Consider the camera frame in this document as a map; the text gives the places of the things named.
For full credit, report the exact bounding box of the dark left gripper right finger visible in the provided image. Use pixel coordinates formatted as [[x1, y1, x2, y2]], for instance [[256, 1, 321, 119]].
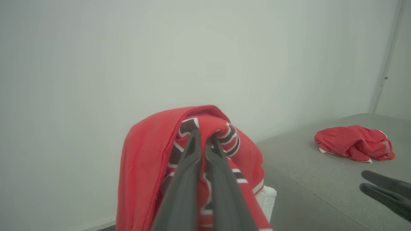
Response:
[[205, 136, 259, 231]]

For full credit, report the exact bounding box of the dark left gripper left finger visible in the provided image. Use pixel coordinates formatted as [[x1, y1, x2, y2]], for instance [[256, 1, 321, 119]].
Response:
[[150, 130, 203, 231]]

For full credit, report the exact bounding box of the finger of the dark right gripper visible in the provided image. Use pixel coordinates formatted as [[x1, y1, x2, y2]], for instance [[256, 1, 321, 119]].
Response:
[[359, 183, 411, 224], [361, 170, 411, 200]]

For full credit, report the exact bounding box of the red lettered sports jersey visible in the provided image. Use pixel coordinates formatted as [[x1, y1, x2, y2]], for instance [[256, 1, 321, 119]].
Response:
[[116, 105, 277, 231]]

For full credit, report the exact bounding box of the red crumpled shorts white trim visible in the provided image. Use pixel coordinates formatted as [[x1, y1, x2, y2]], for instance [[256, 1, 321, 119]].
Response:
[[314, 125, 396, 164]]

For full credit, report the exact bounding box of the white vertical wall strip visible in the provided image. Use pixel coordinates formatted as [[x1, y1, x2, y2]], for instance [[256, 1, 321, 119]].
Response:
[[368, 0, 408, 115]]

